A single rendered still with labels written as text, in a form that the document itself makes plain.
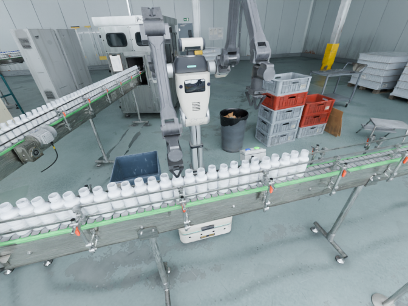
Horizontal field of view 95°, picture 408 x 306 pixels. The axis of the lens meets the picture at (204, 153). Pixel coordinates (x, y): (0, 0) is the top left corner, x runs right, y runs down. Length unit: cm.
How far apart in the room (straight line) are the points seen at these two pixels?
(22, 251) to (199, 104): 122
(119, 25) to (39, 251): 403
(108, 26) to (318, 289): 490
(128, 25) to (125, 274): 404
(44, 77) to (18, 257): 576
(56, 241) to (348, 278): 208
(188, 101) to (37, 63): 562
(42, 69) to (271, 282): 653
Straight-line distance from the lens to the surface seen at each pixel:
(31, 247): 123
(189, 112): 138
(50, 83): 668
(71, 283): 220
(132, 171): 164
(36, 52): 660
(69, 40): 756
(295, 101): 340
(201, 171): 95
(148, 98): 464
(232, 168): 97
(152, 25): 86
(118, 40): 461
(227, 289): 186
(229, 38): 128
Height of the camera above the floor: 174
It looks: 33 degrees down
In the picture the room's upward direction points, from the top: 2 degrees counter-clockwise
